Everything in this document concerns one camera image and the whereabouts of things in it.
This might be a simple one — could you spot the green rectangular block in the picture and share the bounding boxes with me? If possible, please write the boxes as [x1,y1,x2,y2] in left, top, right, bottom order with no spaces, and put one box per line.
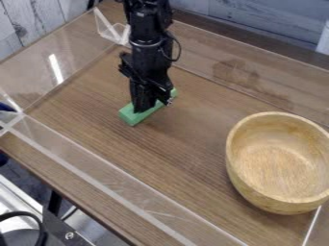
[117,88,177,126]

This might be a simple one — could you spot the clear acrylic corner bracket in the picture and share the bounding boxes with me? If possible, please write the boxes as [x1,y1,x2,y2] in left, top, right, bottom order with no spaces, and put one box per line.
[93,8,131,46]

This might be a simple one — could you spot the black cable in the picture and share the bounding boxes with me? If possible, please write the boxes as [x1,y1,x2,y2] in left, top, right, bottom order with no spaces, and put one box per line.
[0,210,49,246]

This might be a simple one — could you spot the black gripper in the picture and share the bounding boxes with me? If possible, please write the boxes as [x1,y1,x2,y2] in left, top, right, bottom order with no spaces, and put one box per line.
[119,39,173,113]

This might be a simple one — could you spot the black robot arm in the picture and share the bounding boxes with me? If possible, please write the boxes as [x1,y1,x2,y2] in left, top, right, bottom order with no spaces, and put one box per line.
[119,0,173,113]

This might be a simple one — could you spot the light wooden bowl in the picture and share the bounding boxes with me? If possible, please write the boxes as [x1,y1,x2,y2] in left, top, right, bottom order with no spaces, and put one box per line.
[224,111,329,214]

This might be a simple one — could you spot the clear acrylic tray wall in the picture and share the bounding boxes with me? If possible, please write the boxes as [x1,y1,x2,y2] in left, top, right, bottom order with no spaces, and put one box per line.
[0,101,247,246]

